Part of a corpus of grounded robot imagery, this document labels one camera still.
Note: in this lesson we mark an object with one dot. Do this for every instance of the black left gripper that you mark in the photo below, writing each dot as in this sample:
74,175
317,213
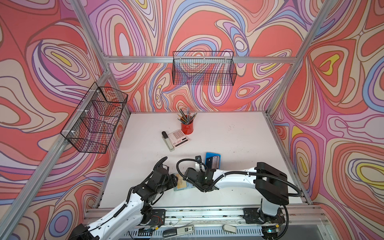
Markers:
171,180

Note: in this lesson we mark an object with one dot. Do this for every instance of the tan gold credit card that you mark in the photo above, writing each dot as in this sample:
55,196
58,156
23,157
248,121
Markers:
181,184

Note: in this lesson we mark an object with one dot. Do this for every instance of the green card holder wallet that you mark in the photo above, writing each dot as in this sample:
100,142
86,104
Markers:
190,186

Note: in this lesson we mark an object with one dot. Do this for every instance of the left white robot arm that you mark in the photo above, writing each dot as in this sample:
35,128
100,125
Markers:
131,211

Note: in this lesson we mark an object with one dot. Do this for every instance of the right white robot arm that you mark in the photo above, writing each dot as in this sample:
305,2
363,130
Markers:
271,183

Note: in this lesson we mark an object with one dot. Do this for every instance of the stack of credit cards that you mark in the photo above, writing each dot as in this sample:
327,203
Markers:
215,162

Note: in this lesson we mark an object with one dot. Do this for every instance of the blue plastic card tray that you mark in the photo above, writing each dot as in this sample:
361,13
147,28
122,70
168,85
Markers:
208,155

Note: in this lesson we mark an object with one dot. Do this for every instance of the grey stapler black tip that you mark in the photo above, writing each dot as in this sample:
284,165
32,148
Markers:
167,141

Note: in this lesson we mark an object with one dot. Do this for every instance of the pink calculator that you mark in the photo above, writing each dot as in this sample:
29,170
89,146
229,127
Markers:
178,138

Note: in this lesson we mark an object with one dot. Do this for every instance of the grey remote device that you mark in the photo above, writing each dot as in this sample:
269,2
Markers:
177,232

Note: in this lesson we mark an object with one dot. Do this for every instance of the small grey oval object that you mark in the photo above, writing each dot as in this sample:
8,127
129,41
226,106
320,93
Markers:
229,229

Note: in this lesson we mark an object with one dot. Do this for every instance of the red metal pen cup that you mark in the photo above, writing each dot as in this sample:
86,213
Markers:
188,128

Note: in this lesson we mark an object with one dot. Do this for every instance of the pens and pencils bunch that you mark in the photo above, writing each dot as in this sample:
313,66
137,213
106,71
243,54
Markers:
186,118

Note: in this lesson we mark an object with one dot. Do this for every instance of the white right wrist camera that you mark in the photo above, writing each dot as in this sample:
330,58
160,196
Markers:
199,160

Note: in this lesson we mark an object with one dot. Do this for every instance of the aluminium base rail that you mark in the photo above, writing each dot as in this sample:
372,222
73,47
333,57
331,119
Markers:
232,215

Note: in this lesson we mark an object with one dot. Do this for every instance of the black wire basket left wall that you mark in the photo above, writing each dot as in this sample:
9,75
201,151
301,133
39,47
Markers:
91,127

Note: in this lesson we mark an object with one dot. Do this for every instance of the black wire basket wall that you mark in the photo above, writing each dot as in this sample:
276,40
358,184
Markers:
91,127
204,68

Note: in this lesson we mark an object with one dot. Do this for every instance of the black wire basket back wall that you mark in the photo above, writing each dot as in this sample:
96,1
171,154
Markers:
204,68

